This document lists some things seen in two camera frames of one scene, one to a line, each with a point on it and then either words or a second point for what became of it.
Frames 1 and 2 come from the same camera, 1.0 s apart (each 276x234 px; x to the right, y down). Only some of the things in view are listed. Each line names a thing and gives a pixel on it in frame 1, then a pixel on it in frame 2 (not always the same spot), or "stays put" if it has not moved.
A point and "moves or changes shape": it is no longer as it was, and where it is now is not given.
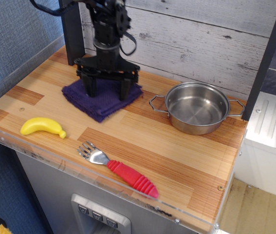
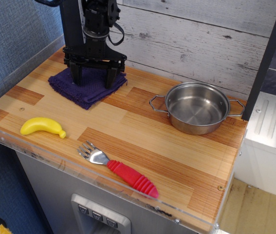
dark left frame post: x=71 y=17 stays put
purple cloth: x=107 y=97 moves or changes shape
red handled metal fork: x=131 y=176 stays put
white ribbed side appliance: x=266 y=161 stays put
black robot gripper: x=107 y=64 -> x=95 y=52
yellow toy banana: x=42 y=124 stays put
